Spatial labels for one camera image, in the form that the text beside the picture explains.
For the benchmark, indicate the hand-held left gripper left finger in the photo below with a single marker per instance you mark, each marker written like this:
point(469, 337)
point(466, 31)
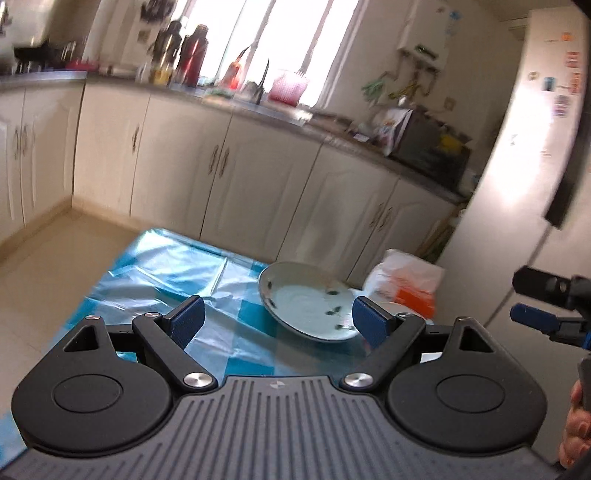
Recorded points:
point(187, 321)

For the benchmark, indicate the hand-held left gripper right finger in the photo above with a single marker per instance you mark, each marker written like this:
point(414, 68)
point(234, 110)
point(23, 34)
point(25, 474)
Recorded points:
point(369, 321)

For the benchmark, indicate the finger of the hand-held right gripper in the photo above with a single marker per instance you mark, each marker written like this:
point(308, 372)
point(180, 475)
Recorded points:
point(540, 284)
point(531, 314)

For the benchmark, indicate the round green floral plate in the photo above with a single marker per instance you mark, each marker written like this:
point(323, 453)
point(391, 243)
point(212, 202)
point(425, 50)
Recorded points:
point(304, 307)

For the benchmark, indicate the person's right hand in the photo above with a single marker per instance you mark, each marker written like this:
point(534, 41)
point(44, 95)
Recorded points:
point(577, 434)

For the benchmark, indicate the orange white tissue pack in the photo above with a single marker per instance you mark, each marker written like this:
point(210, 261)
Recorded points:
point(406, 288)

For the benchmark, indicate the blue white checkered tablecloth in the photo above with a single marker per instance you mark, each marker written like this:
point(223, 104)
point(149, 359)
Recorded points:
point(152, 277)

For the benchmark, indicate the silver refrigerator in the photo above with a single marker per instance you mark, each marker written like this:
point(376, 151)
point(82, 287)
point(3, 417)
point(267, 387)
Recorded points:
point(521, 184)

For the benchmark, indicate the cream kitchen cabinets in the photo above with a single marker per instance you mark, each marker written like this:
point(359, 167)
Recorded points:
point(184, 161)

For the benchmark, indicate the black microwave oven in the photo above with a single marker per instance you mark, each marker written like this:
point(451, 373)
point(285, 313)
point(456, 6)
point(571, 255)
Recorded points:
point(429, 147)

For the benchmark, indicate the printed plastic bag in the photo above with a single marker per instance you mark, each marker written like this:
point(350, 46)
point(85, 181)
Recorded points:
point(390, 129)

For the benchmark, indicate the red plastic basket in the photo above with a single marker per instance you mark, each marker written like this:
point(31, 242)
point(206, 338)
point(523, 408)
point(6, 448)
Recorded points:
point(288, 87)

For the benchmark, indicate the chrome kitchen faucet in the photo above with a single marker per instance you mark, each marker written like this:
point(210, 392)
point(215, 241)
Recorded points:
point(264, 83)

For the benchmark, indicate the red bottle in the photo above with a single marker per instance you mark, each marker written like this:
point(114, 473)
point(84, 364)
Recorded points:
point(235, 71)

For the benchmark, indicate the red thermos flask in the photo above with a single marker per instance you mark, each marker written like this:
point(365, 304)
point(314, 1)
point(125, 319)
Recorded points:
point(193, 55)

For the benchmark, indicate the white wall water heater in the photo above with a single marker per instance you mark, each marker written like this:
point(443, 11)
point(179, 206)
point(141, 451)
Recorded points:
point(425, 27)

